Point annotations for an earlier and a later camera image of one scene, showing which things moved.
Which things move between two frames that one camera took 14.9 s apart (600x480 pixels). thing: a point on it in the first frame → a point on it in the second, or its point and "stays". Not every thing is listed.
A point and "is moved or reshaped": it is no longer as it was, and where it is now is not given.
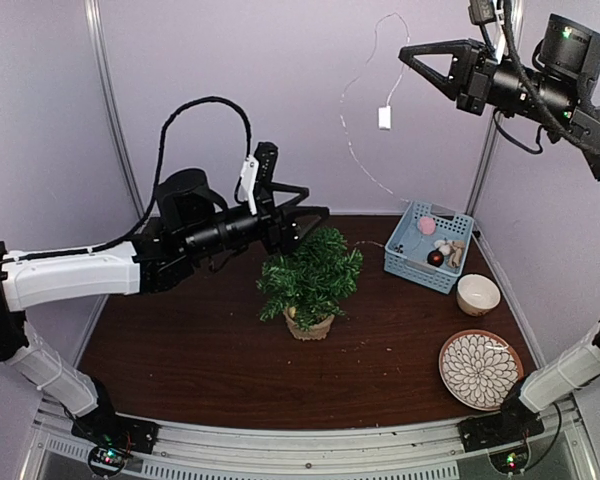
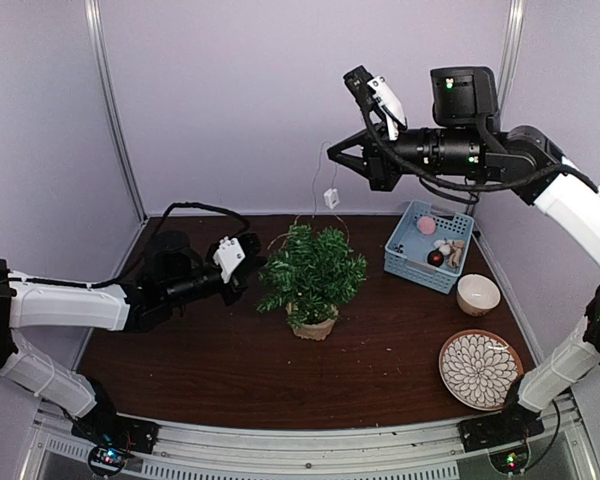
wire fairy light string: [389, 101] → [313, 191]
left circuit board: [106, 461] stays
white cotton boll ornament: [444, 246] stays
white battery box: [384, 117] is moved or reshaped
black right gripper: [471, 70] → [375, 165]
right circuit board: [512, 461] stays
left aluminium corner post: [93, 17] stays
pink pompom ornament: [426, 225] stays
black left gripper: [284, 237] → [238, 283]
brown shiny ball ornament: [435, 257] stays
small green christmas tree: [312, 282] stays
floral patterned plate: [478, 368] stays
